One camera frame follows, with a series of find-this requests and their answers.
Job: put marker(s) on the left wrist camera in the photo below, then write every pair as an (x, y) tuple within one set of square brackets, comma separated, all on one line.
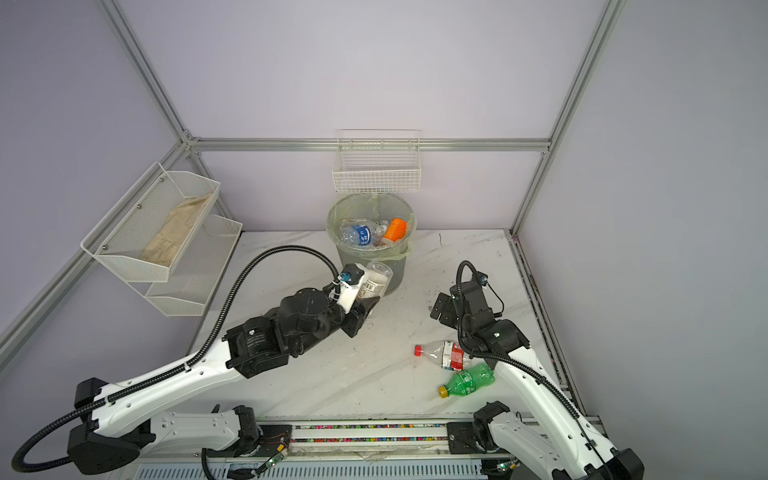
[(350, 279)]

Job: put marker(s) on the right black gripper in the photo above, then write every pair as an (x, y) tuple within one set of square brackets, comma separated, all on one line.
[(445, 310)]

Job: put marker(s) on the white mesh shelf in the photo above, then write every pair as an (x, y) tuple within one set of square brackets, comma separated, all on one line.
[(195, 278), (144, 236)]

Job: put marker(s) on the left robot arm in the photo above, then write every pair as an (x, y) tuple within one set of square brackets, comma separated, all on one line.
[(120, 421)]

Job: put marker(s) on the red cap crushed bottle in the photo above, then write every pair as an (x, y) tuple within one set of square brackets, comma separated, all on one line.
[(445, 354)]

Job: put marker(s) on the yellow cap clear bottle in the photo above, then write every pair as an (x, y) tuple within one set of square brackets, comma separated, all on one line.
[(377, 279)]

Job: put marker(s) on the blue label front bottle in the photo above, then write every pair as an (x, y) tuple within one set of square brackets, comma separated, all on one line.
[(363, 235)]

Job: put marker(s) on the green plastic bin liner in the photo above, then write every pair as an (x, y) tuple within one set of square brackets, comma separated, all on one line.
[(372, 249)]

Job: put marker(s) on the white wire wall basket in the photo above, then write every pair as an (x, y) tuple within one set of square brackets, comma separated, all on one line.
[(377, 161)]

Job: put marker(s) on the grey mesh waste bin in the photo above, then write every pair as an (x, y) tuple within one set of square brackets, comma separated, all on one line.
[(372, 258)]

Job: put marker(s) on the upper white mesh shelf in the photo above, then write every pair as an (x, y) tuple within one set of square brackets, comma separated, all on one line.
[(144, 236)]

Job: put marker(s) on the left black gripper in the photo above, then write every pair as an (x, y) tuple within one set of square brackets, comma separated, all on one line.
[(356, 316)]

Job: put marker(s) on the green soda bottle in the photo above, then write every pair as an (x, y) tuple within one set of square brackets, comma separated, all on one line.
[(466, 382)]

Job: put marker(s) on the beige cloth in shelf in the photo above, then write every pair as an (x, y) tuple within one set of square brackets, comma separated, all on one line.
[(167, 242)]

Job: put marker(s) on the aluminium front rail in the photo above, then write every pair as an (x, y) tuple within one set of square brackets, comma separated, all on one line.
[(399, 449)]

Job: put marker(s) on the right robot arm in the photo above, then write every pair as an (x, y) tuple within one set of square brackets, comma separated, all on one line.
[(565, 444)]

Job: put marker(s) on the orange label bottle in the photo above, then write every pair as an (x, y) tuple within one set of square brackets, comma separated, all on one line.
[(395, 232)]

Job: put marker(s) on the lower white mesh shelf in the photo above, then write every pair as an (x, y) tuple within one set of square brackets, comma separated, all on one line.
[(195, 278)]

